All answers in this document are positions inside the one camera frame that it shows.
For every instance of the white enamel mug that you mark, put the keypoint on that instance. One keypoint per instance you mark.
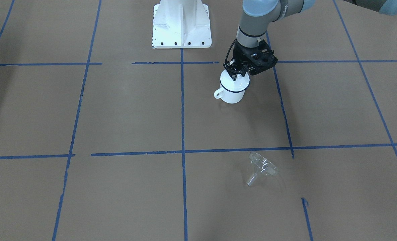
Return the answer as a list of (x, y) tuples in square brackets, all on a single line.
[(228, 97)]

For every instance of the white mug lid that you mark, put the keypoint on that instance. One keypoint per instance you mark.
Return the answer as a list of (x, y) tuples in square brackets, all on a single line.
[(236, 84)]

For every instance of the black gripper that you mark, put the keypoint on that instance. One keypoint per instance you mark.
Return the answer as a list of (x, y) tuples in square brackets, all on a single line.
[(240, 53)]

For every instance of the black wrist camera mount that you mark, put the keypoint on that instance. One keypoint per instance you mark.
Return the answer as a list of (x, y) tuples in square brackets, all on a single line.
[(261, 58)]

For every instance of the white pedestal column base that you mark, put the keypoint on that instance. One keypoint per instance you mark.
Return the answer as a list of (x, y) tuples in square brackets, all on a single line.
[(181, 24)]

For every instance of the clear plastic funnel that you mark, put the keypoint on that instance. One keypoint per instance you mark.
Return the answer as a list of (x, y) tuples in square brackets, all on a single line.
[(261, 167)]

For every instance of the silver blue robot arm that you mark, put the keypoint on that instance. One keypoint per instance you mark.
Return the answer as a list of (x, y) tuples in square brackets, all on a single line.
[(258, 14)]

